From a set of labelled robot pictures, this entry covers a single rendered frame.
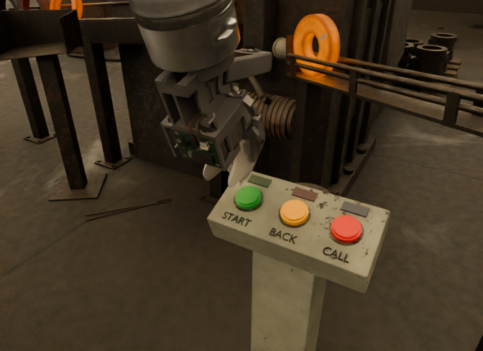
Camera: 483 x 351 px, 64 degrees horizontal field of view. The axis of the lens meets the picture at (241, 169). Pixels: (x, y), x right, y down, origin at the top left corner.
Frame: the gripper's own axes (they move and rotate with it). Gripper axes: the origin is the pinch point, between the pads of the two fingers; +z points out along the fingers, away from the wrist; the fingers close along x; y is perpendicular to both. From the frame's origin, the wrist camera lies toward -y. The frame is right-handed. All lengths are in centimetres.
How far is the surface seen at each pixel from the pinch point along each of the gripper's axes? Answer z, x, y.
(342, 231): 5.6, 14.8, 1.0
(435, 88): 5.4, 20.0, -31.9
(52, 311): 62, -64, 23
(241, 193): 5.6, -1.0, 0.3
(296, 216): 5.6, 8.2, 1.0
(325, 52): 15, -7, -52
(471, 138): 128, 37, -158
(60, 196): 75, -111, -15
